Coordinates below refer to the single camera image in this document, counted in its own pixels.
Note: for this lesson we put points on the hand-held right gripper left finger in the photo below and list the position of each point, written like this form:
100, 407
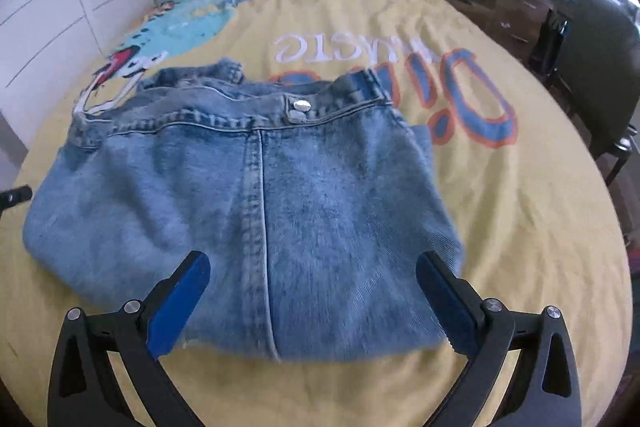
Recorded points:
177, 307

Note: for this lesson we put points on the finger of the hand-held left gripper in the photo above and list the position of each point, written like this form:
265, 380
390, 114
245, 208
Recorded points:
17, 195

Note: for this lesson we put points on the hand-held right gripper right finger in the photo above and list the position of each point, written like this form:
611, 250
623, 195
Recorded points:
450, 302

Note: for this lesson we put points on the blue denim jacket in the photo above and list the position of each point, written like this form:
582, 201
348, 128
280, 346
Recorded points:
300, 207

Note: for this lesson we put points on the yellow printed blanket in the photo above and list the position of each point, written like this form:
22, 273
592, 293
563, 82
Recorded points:
500, 207

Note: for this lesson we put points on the white wardrobe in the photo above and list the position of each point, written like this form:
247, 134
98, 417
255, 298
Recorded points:
50, 7

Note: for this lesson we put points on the black chair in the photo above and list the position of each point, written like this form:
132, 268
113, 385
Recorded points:
595, 57

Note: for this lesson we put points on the wooden drawer cabinet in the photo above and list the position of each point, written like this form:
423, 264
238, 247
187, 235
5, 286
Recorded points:
520, 2

